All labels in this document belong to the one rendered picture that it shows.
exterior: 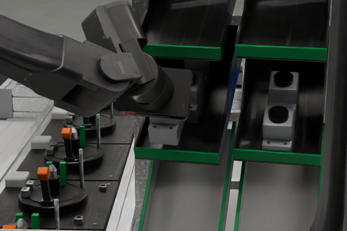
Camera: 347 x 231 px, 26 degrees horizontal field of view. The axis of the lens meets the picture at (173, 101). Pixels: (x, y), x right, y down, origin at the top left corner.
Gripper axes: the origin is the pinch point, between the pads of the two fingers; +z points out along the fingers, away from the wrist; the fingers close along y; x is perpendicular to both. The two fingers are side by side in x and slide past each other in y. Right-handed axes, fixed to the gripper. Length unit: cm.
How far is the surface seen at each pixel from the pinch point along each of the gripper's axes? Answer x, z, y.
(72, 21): -215, 736, 291
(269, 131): 2.5, 3.4, -15.3
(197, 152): 6.7, 2.4, -5.1
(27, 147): 3, 69, 49
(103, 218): 18.0, 34.5, 17.2
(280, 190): 10.0, 18.4, -16.9
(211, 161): 7.7, 3.4, -7.2
